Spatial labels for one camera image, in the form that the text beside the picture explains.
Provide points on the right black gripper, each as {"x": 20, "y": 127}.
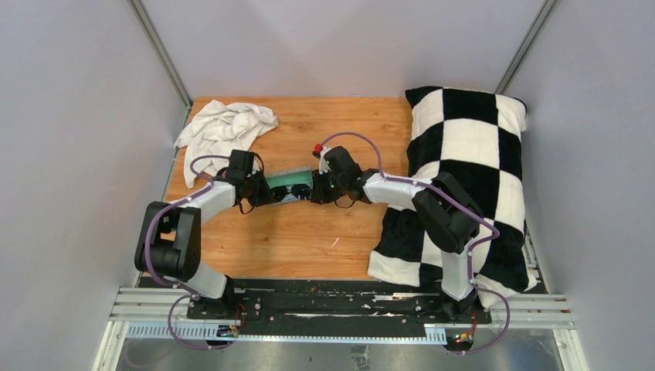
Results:
{"x": 320, "y": 195}

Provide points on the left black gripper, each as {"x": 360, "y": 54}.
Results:
{"x": 265, "y": 197}

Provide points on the black sunglasses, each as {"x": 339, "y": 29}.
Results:
{"x": 286, "y": 193}

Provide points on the grey glasses case green lining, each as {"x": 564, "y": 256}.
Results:
{"x": 300, "y": 175}

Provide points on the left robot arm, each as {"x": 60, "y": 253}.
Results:
{"x": 169, "y": 247}

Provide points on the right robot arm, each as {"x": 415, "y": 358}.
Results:
{"x": 449, "y": 216}

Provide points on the white crumpled cloth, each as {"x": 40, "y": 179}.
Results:
{"x": 217, "y": 129}

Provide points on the black white checkered blanket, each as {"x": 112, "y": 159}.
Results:
{"x": 475, "y": 137}

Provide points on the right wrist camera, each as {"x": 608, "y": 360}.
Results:
{"x": 320, "y": 151}

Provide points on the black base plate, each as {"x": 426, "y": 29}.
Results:
{"x": 340, "y": 308}

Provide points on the left aluminium frame post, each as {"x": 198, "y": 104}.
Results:
{"x": 143, "y": 18}

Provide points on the aluminium frame post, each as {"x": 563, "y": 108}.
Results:
{"x": 525, "y": 46}
{"x": 143, "y": 18}

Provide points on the right aluminium frame post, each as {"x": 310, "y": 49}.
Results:
{"x": 525, "y": 46}

